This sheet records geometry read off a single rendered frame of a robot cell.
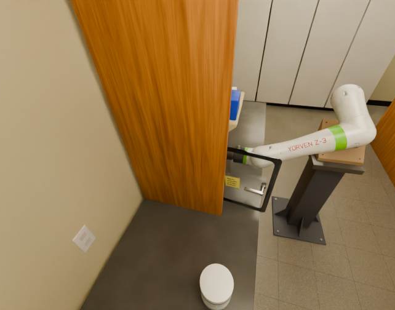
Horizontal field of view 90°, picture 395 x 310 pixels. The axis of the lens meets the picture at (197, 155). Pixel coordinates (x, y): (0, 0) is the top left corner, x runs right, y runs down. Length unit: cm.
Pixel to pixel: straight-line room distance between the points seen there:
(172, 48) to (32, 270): 83
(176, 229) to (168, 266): 19
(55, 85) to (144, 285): 87
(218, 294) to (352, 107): 94
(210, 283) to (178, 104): 69
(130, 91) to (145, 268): 80
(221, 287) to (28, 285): 64
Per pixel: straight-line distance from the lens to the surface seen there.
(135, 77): 77
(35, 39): 76
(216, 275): 91
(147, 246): 115
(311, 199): 202
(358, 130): 108
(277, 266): 216
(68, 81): 81
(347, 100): 110
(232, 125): 82
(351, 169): 172
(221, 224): 116
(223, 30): 62
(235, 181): 103
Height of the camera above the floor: 196
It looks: 42 degrees down
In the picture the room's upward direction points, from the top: 3 degrees counter-clockwise
